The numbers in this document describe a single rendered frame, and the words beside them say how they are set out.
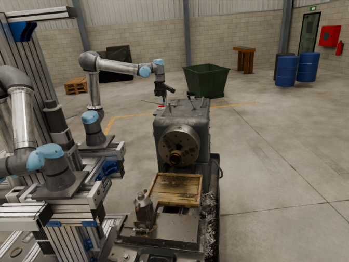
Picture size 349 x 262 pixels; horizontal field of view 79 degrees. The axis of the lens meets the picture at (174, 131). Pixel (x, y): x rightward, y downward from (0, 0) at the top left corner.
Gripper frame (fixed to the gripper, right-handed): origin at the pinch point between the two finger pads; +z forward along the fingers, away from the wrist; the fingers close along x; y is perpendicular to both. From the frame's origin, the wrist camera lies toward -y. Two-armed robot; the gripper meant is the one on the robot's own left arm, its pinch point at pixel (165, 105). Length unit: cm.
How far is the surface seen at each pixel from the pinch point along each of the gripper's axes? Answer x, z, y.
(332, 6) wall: -849, -88, -456
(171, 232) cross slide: 87, 38, -19
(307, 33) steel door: -957, 4, -425
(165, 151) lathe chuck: 23.6, 29.0, -2.0
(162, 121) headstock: 6.5, 11.8, 2.2
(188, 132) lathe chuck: 21.7, 13.5, -20.2
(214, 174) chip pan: -19, 81, -38
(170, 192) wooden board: 49, 46, -9
